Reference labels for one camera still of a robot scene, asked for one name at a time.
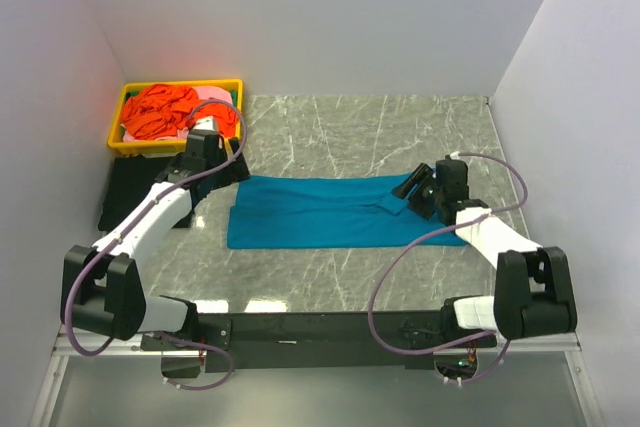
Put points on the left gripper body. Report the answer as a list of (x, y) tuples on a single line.
[(222, 157)]

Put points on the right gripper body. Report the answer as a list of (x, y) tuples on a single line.
[(439, 193)]

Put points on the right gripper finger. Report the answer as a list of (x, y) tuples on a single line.
[(421, 200), (420, 173)]

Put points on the teal t shirt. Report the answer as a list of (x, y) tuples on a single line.
[(321, 213)]

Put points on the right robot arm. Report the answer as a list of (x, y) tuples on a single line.
[(533, 293)]

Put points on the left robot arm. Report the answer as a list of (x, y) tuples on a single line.
[(102, 290)]

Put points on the orange t shirt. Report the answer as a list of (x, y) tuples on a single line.
[(175, 109)]

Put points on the green garment in bin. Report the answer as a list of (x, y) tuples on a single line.
[(207, 92)]

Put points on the black folded t shirt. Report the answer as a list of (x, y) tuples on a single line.
[(130, 180)]

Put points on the yellow plastic bin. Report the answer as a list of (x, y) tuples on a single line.
[(152, 117)]

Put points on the black base beam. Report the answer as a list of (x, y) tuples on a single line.
[(334, 339)]

